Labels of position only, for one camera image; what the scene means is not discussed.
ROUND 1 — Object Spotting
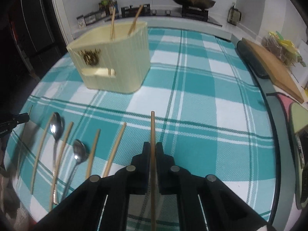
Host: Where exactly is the wooden chopstick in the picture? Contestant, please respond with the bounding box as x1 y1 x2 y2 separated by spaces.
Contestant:
85 129 100 179
49 121 74 211
150 111 156 230
30 113 54 195
101 122 127 178

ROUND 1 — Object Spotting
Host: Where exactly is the steel spoon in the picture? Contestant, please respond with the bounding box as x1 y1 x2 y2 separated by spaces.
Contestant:
61 139 88 201
49 111 63 205

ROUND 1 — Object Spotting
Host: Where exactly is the black refrigerator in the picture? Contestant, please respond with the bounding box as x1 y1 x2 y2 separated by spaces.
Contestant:
0 0 68 83

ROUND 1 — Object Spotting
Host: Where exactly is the teal checkered tablecloth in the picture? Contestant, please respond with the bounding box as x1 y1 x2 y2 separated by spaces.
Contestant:
5 28 276 221

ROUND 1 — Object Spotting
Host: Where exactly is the green appliance at right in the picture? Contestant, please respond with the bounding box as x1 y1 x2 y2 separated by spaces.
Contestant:
289 102 307 210

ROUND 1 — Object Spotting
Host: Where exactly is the cream utensil holder box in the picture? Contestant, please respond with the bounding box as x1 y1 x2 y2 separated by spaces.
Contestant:
67 21 150 93

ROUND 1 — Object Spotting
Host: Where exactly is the pink patterned mat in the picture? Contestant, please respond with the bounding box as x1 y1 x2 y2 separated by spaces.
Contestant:
266 92 294 118

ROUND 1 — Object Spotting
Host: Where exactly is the spice jar rack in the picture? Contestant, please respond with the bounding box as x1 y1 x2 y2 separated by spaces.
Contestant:
76 10 106 29

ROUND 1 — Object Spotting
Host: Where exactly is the wooden cutting board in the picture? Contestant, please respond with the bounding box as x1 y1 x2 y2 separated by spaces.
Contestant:
242 38 304 104

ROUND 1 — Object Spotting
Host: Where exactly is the sauce bottles group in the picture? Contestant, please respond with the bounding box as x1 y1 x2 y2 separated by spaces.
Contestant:
99 0 119 16

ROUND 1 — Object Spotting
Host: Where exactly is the black tray under board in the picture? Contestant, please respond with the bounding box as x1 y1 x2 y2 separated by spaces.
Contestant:
236 40 269 79

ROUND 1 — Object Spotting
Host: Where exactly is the glass oil jar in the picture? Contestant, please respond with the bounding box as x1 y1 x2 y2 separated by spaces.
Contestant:
227 5 242 26

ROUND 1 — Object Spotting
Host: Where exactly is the black gas stove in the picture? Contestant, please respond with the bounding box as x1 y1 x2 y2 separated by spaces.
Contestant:
118 4 222 27

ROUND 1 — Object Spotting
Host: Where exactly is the wire basket with bags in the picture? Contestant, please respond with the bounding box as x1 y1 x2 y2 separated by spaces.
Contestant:
261 31 306 67

